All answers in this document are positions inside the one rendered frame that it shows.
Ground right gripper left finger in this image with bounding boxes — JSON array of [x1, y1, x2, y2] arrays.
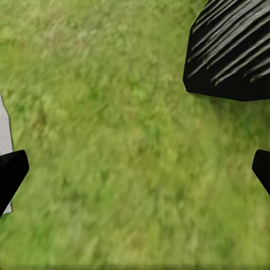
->
[[0, 149, 29, 217]]

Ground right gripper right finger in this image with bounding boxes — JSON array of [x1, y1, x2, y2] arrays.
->
[[252, 149, 270, 195]]

